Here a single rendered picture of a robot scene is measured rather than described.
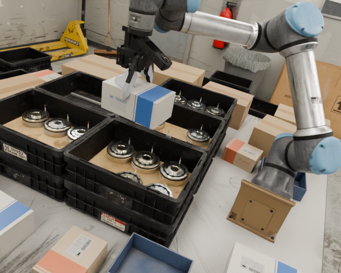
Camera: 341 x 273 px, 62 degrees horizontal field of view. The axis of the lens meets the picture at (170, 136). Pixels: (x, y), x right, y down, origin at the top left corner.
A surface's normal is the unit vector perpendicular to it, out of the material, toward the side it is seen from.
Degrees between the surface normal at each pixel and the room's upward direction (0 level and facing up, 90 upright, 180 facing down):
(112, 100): 90
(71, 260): 0
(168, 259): 90
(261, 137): 90
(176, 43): 90
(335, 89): 80
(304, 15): 48
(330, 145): 63
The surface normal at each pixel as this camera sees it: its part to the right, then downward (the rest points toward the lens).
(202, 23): 0.25, 0.34
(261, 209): -0.47, 0.40
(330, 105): -0.42, 0.19
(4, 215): 0.18, -0.83
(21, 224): 0.87, 0.37
